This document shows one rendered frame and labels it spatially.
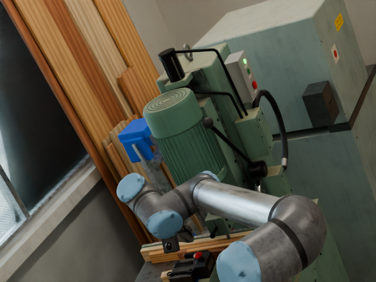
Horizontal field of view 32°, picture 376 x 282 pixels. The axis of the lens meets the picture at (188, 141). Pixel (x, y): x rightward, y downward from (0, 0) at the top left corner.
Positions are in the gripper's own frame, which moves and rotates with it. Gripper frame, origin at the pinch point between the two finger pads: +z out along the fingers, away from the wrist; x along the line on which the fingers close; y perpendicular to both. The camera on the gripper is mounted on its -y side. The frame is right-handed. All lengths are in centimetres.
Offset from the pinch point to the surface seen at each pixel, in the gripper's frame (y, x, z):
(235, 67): 58, -19, -10
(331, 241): 24, -26, 68
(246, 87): 54, -20, -3
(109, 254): 60, 122, 117
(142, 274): 0.9, 31.8, 21.3
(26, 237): 43, 124, 50
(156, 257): 7.2, 26.8, 21.8
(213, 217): 11.8, -3.7, 8.3
